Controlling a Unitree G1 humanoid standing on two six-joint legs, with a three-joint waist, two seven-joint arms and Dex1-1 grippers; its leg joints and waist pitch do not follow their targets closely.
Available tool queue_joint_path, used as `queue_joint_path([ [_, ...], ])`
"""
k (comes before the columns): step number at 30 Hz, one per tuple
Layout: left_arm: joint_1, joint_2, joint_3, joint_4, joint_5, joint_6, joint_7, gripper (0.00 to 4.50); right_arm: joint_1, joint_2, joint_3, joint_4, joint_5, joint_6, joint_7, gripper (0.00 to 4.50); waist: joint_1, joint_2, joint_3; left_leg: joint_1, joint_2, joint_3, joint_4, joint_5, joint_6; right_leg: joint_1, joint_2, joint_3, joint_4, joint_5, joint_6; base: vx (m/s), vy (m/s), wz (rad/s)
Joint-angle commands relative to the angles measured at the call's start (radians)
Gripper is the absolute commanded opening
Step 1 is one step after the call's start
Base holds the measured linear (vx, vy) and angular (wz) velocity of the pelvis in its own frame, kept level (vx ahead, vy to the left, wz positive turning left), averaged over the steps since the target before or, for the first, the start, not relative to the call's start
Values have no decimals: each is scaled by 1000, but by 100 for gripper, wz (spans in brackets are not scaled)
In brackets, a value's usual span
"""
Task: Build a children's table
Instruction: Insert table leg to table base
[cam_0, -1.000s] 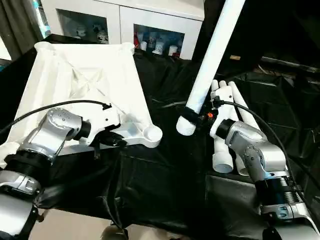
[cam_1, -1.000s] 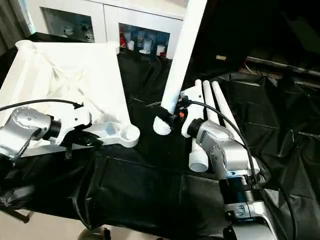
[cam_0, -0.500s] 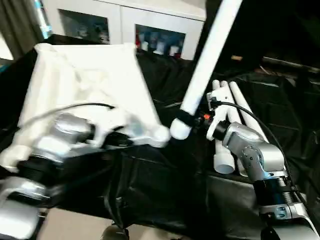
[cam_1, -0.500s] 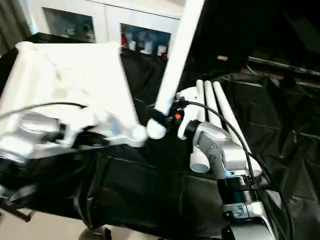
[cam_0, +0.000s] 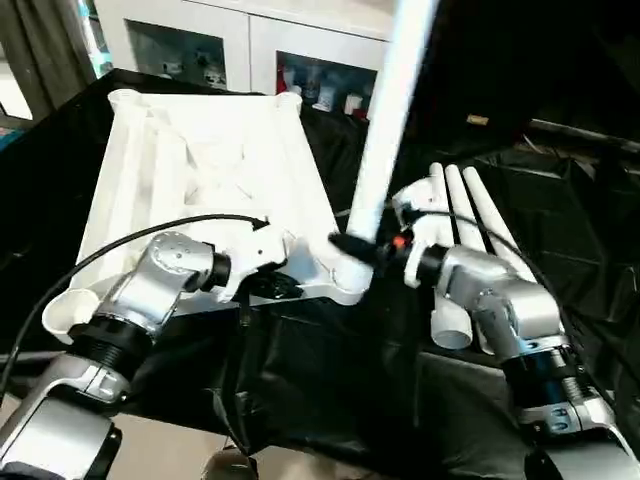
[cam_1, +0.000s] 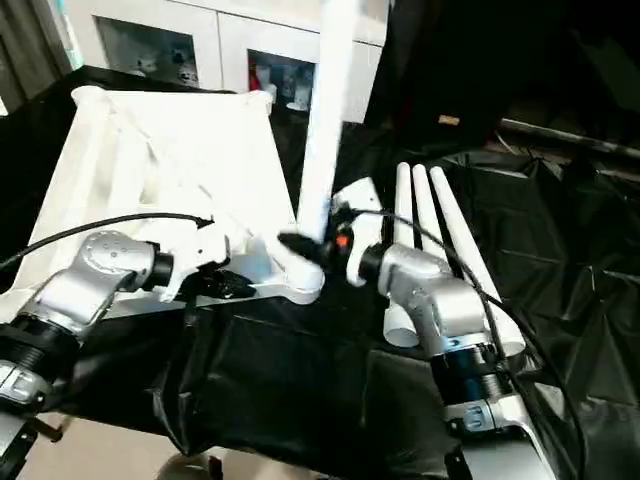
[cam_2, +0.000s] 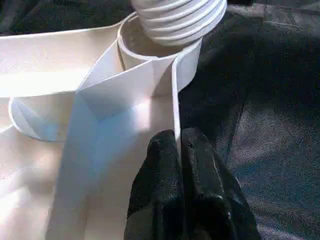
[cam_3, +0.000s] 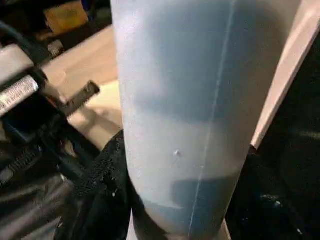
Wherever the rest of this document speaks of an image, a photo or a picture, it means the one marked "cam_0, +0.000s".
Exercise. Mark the white glass door cabinet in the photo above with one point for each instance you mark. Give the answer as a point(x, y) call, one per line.
point(240, 30)

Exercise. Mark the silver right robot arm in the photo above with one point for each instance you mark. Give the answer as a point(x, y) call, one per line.
point(520, 305)

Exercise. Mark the small white blue box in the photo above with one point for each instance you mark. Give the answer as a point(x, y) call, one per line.
point(330, 97)

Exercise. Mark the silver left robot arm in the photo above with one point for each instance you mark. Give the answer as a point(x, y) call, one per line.
point(165, 265)

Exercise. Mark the white plastic table top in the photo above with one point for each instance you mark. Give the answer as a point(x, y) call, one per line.
point(210, 165)

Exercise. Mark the white plastic table leg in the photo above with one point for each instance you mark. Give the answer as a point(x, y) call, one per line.
point(452, 325)
point(459, 195)
point(482, 200)
point(395, 100)

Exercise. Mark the dark metal rod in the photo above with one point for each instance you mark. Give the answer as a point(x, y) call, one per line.
point(585, 135)

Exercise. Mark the grey curtain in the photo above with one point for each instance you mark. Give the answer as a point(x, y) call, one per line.
point(40, 50)

